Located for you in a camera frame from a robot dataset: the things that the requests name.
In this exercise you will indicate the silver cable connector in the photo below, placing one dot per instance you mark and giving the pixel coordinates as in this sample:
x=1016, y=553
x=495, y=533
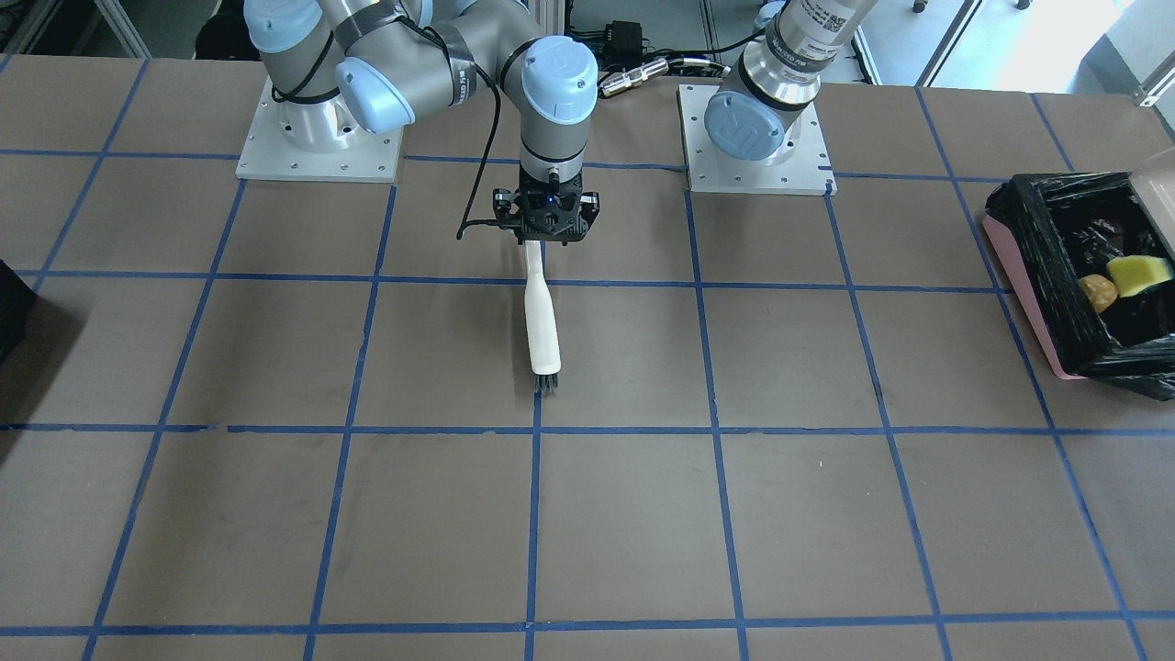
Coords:
x=615, y=84

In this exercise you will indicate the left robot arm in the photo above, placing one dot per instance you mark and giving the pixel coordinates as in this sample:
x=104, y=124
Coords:
x=777, y=77

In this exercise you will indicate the yellow green sponge piece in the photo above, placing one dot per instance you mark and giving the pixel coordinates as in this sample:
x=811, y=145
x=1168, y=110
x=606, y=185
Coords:
x=1133, y=274

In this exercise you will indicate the white plastic dustpan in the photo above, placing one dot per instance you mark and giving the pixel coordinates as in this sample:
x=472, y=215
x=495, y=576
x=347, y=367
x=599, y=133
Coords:
x=1153, y=184

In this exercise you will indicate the white hand brush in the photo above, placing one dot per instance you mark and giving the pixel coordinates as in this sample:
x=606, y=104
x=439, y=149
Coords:
x=541, y=328

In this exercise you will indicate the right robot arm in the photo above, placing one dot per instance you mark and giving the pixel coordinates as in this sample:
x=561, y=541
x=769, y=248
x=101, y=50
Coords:
x=344, y=77

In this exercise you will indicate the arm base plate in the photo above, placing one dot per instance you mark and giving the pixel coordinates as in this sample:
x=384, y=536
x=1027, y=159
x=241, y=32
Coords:
x=315, y=144
x=736, y=145

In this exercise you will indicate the yellow potato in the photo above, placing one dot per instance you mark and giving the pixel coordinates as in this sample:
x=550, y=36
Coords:
x=1100, y=291

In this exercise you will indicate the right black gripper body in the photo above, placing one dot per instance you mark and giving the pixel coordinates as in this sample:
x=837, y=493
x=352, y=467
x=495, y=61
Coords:
x=504, y=206

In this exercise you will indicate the pink bin black bag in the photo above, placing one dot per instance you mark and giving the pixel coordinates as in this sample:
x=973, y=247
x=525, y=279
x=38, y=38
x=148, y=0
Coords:
x=1056, y=236

